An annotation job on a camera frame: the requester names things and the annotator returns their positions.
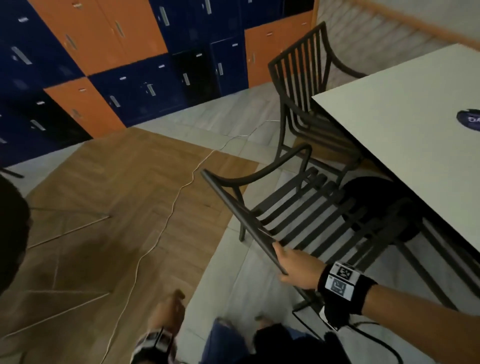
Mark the person's left hand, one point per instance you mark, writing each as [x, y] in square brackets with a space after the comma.
[167, 315]

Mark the person's right hand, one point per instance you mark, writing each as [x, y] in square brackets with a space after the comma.
[302, 268]

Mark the person's right fingers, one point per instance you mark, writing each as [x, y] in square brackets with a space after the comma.
[279, 253]

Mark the person's left fingers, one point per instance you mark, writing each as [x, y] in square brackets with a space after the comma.
[177, 299]

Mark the dark metal slatted chair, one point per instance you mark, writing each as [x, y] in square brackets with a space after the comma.
[300, 63]
[240, 210]

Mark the person's right forearm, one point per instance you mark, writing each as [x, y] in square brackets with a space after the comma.
[420, 317]

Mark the black wrist device with tags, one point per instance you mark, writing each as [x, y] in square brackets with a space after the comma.
[153, 342]

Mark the black wristband with marker tags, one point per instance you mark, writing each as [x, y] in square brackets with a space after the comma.
[343, 283]

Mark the black round seat cushion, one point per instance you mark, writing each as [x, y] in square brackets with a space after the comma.
[375, 202]

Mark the black stand leg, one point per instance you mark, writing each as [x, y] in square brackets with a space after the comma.
[11, 173]

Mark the dark blue round sticker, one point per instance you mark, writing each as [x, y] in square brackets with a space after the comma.
[470, 120]

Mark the dark metal table frame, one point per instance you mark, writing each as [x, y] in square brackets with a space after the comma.
[450, 258]

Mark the wall of blue orange lockers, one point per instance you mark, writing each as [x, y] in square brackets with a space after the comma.
[112, 56]

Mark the wooden wall rail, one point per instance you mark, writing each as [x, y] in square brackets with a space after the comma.
[412, 23]

